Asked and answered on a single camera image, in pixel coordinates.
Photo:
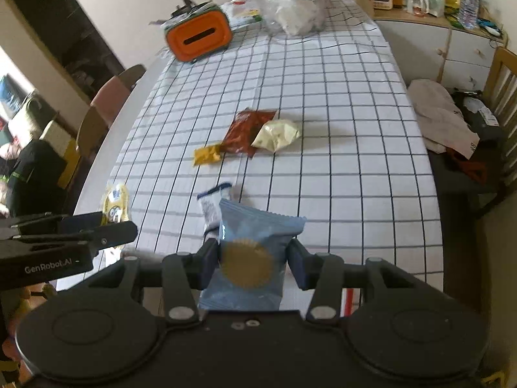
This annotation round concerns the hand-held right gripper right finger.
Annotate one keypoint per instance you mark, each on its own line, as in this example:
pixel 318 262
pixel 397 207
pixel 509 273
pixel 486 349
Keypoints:
pixel 297 264

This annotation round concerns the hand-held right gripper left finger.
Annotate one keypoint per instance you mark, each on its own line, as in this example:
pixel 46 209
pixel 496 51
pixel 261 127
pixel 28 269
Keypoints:
pixel 211 259

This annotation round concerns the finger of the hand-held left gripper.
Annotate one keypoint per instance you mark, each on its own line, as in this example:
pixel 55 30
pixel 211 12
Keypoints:
pixel 60 220
pixel 105 235

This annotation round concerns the yellow cartoon snack packet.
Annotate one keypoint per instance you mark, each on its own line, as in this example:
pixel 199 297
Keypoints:
pixel 115 204

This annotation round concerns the light blue snack packet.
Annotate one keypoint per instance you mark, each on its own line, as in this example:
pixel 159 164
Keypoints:
pixel 246 246

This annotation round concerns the white blue small packet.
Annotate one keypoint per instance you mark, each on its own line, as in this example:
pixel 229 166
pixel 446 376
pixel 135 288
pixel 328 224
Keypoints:
pixel 212 208

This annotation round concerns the black cloth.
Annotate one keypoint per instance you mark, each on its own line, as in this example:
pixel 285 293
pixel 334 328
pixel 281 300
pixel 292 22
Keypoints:
pixel 38 173

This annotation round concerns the red white packet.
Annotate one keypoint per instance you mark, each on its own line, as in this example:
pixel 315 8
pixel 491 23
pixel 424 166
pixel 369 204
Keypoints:
pixel 348 303

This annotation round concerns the yellow white chair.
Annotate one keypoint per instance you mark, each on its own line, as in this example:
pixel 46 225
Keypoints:
pixel 60 153

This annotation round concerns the checkered tablecloth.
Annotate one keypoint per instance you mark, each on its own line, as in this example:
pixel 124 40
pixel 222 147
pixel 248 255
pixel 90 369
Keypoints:
pixel 323 169

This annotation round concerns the mustard yellow packet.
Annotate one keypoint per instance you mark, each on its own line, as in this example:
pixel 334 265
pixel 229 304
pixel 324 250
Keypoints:
pixel 206 155

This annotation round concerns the pink cloth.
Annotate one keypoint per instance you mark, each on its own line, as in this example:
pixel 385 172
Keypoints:
pixel 109 99

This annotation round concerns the cream snack packet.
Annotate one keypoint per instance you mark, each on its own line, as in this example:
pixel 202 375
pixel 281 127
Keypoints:
pixel 276 135

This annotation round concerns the red-brown snack packet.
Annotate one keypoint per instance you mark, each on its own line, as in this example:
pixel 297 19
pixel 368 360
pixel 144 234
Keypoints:
pixel 246 131

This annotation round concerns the red cloth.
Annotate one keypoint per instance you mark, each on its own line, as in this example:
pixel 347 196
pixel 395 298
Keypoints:
pixel 468 165

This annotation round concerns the beige cloth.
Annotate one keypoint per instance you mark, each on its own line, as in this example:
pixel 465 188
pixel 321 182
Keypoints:
pixel 438 117

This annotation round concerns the orange tissue box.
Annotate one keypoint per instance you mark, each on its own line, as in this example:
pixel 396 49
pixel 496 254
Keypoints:
pixel 198 34

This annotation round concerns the black bag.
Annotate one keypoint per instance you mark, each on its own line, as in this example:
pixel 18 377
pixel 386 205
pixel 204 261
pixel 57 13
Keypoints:
pixel 484 117

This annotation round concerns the white green packet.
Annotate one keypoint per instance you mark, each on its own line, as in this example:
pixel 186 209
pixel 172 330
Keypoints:
pixel 242 12

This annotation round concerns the clear plastic bag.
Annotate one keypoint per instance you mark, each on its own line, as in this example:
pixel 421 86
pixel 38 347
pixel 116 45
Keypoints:
pixel 295 4

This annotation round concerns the white cabinet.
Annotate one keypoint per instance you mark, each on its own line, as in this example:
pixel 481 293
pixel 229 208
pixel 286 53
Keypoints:
pixel 460 52

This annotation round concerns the wooden slatted chair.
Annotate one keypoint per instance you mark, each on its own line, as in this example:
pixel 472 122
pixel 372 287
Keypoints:
pixel 505 89

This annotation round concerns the white timer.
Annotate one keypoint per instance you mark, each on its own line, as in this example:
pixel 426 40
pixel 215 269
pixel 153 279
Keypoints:
pixel 380 0

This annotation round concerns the clear water bottle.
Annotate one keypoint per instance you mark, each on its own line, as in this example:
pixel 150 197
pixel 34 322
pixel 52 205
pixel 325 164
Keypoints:
pixel 468 8

